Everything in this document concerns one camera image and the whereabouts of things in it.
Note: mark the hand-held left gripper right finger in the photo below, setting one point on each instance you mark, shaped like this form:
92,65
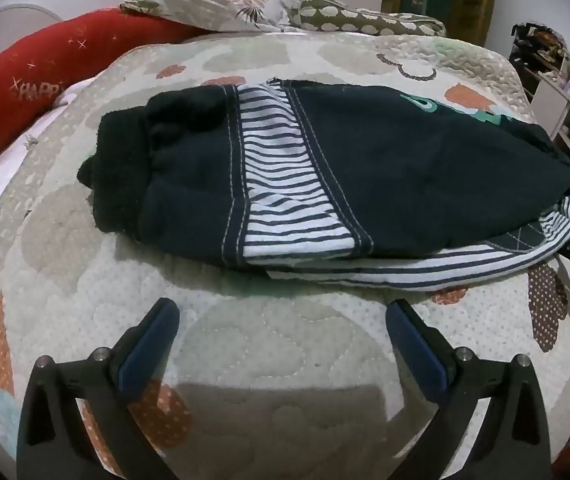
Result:
415,345

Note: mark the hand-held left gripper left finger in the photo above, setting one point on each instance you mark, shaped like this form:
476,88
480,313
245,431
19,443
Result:
147,345

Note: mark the dark navy striped pants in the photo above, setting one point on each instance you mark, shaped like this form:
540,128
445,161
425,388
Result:
380,170

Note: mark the heart patterned quilt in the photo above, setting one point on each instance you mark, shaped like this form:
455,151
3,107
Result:
265,340

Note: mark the cluttered shelf unit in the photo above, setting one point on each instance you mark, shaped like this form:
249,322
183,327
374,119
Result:
555,85

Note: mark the long red pillow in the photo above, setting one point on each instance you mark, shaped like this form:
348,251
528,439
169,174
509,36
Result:
40,75

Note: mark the olive cloud patterned pillow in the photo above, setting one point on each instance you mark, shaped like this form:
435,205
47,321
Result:
365,20

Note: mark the floral pillow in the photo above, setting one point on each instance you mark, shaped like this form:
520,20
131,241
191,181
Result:
215,5

